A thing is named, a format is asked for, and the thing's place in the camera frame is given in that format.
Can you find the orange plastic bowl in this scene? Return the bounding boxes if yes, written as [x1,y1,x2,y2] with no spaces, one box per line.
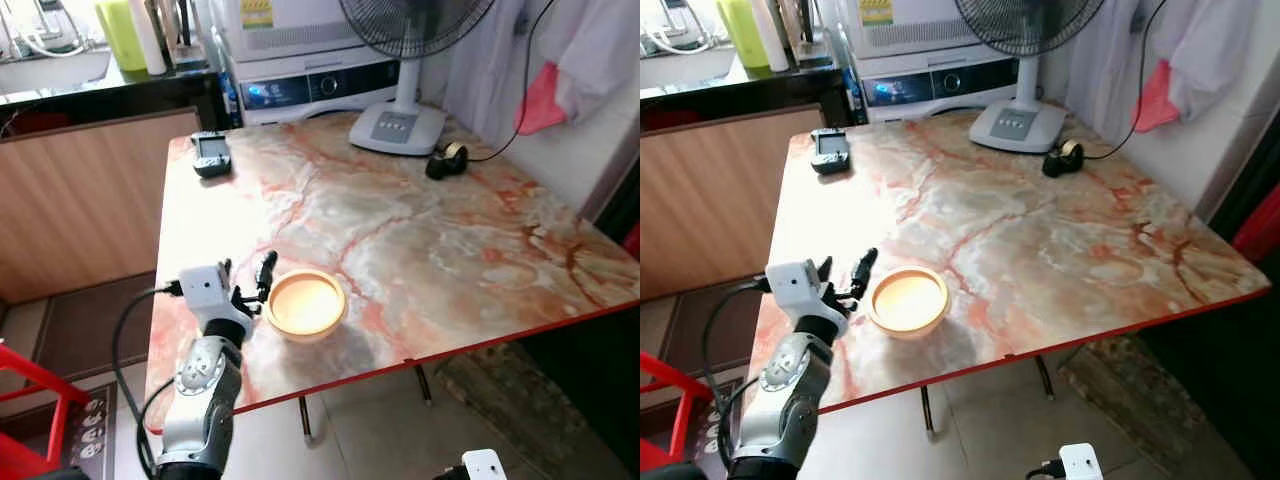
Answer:
[264,268,349,345]
[866,265,952,341]

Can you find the black handheld device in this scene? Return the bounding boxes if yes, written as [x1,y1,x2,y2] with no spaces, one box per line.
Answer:
[810,127,853,177]
[190,130,234,180]

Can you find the wooden cabinet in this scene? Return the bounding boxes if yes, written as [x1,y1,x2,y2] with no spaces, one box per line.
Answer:
[0,107,204,304]
[640,106,821,300]

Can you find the red metal stool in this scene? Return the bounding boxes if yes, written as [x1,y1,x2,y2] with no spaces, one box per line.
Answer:
[640,350,715,474]
[0,340,93,478]

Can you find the white table fan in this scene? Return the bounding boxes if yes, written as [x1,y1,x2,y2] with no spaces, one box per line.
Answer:
[338,0,498,158]
[955,0,1107,155]

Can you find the white washing machine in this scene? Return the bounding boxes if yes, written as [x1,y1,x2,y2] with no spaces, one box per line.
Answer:
[835,0,1033,124]
[214,0,423,127]

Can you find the white plastic bottle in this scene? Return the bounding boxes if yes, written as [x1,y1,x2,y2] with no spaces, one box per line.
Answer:
[752,0,791,73]
[130,0,169,76]

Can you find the white sink basin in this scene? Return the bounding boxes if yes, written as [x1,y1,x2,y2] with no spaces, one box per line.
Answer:
[0,40,113,93]
[640,40,736,89]

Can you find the green plastic bottle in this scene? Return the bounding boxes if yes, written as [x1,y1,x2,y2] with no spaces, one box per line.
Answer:
[716,0,771,71]
[94,0,148,73]

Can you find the brown patterned rug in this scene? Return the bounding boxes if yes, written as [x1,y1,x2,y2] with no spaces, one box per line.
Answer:
[435,342,601,480]
[1058,335,1256,480]

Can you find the pink hanging cloth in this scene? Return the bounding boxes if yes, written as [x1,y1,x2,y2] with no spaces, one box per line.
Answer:
[514,60,569,137]
[1133,58,1183,134]

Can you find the white hanging garment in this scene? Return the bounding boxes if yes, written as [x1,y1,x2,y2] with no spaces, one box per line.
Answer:
[1065,0,1256,141]
[445,0,641,146]

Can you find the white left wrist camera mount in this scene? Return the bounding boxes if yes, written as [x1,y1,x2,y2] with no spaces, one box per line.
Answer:
[178,262,234,323]
[765,258,824,319]

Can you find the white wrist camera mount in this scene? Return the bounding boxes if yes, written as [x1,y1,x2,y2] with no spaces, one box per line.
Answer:
[460,448,508,480]
[765,258,824,319]
[1058,443,1105,480]
[178,262,234,323]

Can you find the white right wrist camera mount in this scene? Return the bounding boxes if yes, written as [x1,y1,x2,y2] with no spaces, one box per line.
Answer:
[460,448,508,480]
[1058,443,1105,480]

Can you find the thin black power cable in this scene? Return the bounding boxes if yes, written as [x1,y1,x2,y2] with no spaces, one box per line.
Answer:
[1084,0,1169,161]
[466,0,558,164]

